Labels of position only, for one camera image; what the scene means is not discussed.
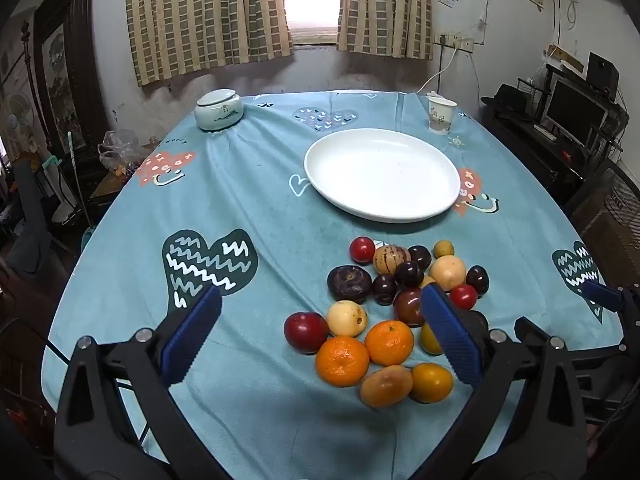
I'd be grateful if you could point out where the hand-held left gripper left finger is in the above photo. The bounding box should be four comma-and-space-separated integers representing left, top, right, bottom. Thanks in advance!
52, 285, 231, 480

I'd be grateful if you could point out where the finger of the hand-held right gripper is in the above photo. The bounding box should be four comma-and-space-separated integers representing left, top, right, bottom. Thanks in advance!
582, 281, 640, 346
514, 316, 640, 378

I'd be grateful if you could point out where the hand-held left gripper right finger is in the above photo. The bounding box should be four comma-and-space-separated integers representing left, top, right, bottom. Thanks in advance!
420, 284, 588, 480

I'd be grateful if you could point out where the large green-yellow plum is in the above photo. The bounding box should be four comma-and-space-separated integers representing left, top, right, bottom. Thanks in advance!
419, 322, 445, 356

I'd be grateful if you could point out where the red cherry tomato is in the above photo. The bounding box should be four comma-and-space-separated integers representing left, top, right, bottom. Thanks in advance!
450, 283, 478, 311
349, 236, 376, 264

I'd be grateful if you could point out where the large red plum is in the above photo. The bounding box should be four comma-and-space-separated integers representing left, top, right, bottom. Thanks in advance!
393, 288, 428, 327
283, 311, 330, 355

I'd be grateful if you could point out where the yellow-orange plum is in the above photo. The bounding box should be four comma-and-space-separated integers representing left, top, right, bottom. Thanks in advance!
410, 362, 454, 404

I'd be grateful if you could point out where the dark purple plum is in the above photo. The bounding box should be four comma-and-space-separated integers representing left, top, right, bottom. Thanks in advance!
407, 245, 433, 270
394, 260, 425, 288
465, 265, 490, 297
371, 273, 399, 306

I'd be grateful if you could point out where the orange mandarin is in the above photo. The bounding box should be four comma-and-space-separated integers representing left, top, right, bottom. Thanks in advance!
364, 320, 415, 367
315, 336, 371, 388

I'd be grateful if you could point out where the large pale yellow melon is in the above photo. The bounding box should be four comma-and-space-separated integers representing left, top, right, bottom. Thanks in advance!
429, 255, 467, 291

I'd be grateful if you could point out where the orange apricot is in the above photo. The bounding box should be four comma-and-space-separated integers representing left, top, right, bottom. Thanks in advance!
359, 365, 414, 408

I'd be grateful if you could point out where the striped pepino melon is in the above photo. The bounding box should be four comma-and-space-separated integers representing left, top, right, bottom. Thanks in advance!
373, 244, 412, 276

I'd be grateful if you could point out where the pale yellow spotted pear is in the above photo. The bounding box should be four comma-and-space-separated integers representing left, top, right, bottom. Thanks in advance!
326, 300, 369, 337

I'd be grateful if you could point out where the dark wrinkled passion fruit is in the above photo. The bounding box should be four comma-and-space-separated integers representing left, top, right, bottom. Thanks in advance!
327, 265, 373, 305

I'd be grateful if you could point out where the white oval plate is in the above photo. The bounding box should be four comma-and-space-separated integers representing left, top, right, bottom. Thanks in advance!
304, 128, 461, 224

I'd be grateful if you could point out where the teal printed tablecloth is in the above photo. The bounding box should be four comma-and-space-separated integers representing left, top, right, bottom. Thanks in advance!
42, 89, 626, 480

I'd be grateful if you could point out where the black desk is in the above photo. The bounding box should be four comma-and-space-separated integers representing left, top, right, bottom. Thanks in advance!
482, 110, 616, 206

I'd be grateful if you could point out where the computer monitor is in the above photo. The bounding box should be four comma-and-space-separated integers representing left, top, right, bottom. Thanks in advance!
545, 77, 611, 148

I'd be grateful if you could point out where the pale green mop pole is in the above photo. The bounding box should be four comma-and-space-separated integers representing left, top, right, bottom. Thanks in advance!
67, 132, 95, 226

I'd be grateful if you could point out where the clear plastic bag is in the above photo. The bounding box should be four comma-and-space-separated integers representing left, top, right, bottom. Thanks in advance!
97, 129, 141, 176

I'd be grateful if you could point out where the black hat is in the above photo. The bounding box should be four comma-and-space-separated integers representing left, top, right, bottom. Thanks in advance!
481, 84, 533, 122

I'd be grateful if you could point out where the white paper cup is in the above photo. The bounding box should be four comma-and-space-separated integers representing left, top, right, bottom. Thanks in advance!
427, 91, 458, 136

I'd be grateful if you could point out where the black speaker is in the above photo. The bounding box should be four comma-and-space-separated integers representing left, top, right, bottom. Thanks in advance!
586, 51, 620, 100

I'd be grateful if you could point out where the pale green lidded ceramic jar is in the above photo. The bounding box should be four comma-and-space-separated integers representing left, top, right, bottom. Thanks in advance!
194, 88, 244, 131

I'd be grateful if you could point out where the yellow wooden board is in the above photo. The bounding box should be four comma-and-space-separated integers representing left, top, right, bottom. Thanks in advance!
547, 45, 585, 73

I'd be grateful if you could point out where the white electric fan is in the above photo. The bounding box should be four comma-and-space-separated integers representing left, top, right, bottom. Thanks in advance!
0, 91, 35, 153

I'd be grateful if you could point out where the dark wooden framed picture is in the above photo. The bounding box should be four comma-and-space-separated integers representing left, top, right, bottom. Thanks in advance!
32, 0, 111, 161

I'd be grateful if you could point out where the wide checked curtain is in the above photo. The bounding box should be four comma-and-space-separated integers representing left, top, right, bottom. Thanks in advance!
124, 0, 295, 87

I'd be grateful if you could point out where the narrow checked curtain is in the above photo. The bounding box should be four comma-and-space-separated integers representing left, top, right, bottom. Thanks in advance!
337, 0, 434, 61

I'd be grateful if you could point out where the white power cable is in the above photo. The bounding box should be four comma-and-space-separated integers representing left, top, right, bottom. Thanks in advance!
417, 47, 458, 93

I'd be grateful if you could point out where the white wall socket strip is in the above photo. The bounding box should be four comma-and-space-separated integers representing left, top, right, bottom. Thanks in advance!
439, 32, 476, 52

